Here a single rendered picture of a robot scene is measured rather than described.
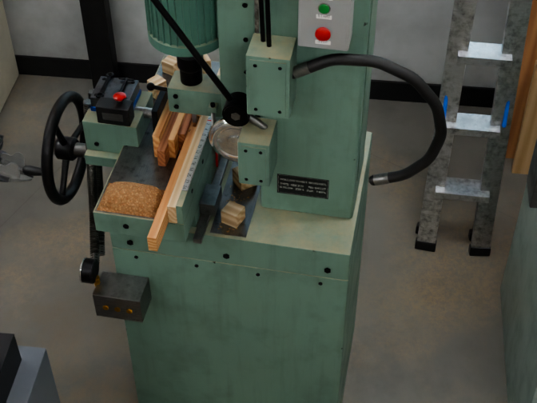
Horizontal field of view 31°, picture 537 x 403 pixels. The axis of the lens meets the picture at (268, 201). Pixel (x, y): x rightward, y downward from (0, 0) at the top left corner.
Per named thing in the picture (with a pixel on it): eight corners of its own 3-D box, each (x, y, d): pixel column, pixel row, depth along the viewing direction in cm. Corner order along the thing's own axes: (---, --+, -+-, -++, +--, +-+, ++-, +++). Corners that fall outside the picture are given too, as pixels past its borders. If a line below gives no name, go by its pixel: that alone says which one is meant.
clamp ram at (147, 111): (141, 113, 242) (137, 85, 235) (169, 117, 240) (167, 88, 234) (129, 137, 235) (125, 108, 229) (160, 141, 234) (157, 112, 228)
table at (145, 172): (132, 68, 266) (129, 49, 261) (241, 81, 261) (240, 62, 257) (55, 225, 223) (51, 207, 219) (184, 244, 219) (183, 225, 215)
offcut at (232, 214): (220, 222, 229) (220, 210, 227) (230, 211, 232) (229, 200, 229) (236, 229, 228) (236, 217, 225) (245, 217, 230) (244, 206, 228)
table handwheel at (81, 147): (81, 164, 267) (72, 69, 250) (152, 173, 265) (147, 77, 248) (41, 226, 244) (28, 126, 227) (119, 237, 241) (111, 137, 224)
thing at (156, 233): (208, 90, 249) (208, 78, 246) (216, 92, 248) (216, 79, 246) (148, 250, 210) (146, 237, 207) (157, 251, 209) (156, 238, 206)
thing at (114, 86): (102, 88, 240) (99, 69, 236) (145, 93, 239) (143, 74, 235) (85, 121, 231) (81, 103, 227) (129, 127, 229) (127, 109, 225)
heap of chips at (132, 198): (109, 182, 225) (106, 170, 222) (168, 190, 223) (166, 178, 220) (96, 209, 218) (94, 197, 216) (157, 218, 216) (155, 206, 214)
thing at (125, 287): (105, 291, 248) (101, 270, 243) (151, 298, 247) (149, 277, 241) (94, 317, 243) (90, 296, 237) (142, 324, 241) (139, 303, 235)
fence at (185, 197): (235, 62, 257) (234, 45, 253) (241, 63, 257) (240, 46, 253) (177, 223, 215) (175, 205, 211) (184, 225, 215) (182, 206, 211)
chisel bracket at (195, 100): (177, 98, 233) (174, 69, 227) (234, 105, 231) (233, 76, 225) (169, 117, 228) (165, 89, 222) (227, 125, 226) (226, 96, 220)
